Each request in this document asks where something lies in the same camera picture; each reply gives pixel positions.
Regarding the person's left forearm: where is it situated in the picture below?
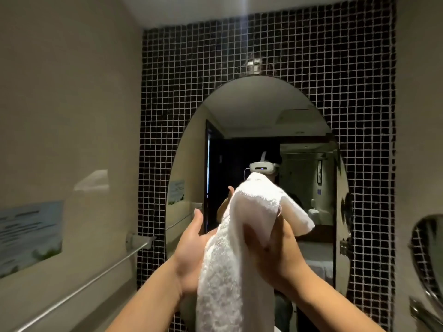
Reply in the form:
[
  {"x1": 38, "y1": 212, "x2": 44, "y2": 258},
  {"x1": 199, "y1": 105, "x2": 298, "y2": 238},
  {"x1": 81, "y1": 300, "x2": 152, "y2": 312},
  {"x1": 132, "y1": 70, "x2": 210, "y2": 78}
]
[{"x1": 105, "y1": 257, "x2": 186, "y2": 332}]

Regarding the round chrome magnifying mirror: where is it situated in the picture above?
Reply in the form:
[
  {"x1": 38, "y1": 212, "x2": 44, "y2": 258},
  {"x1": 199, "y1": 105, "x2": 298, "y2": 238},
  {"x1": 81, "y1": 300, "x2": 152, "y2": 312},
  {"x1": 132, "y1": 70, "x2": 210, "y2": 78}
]
[{"x1": 408, "y1": 214, "x2": 443, "y2": 310}]

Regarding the person's right hand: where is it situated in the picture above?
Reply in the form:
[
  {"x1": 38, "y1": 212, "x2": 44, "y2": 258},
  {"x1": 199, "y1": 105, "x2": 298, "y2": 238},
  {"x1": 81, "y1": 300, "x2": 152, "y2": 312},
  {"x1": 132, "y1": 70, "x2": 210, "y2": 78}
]
[{"x1": 242, "y1": 204, "x2": 314, "y2": 297}]

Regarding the person's right forearm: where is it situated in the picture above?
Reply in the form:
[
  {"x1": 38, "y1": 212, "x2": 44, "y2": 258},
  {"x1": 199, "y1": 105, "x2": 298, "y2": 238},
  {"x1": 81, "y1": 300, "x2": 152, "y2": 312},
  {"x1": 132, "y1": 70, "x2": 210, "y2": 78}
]
[{"x1": 275, "y1": 270, "x2": 386, "y2": 332}]

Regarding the chrome towel bar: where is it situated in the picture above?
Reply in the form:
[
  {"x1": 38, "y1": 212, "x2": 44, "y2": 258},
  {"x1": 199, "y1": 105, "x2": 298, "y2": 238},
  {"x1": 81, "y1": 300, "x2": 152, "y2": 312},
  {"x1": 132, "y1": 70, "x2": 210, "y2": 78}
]
[{"x1": 13, "y1": 233, "x2": 157, "y2": 332}]

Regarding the white terry towel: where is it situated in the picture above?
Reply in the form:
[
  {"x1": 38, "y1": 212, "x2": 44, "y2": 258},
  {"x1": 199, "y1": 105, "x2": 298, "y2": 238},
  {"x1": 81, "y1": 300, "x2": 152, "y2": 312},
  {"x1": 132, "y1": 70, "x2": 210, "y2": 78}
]
[{"x1": 195, "y1": 172, "x2": 316, "y2": 332}]

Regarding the oval wall mirror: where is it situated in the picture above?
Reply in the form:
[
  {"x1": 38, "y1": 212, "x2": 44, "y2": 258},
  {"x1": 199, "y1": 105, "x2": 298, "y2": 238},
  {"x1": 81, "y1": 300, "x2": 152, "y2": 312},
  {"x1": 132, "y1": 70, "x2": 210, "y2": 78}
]
[{"x1": 165, "y1": 75, "x2": 354, "y2": 332}]

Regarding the blue and green wall notice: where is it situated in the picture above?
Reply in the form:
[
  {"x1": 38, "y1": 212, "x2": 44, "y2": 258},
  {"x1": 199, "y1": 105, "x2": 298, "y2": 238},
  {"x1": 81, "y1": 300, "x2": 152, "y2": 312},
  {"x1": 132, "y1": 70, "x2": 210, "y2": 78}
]
[{"x1": 0, "y1": 200, "x2": 65, "y2": 279}]

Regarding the person's left hand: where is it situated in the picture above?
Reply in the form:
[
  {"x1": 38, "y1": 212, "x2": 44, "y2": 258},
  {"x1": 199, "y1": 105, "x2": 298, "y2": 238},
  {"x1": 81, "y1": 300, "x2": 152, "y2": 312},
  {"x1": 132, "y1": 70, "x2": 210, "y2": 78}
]
[{"x1": 172, "y1": 186, "x2": 236, "y2": 296}]

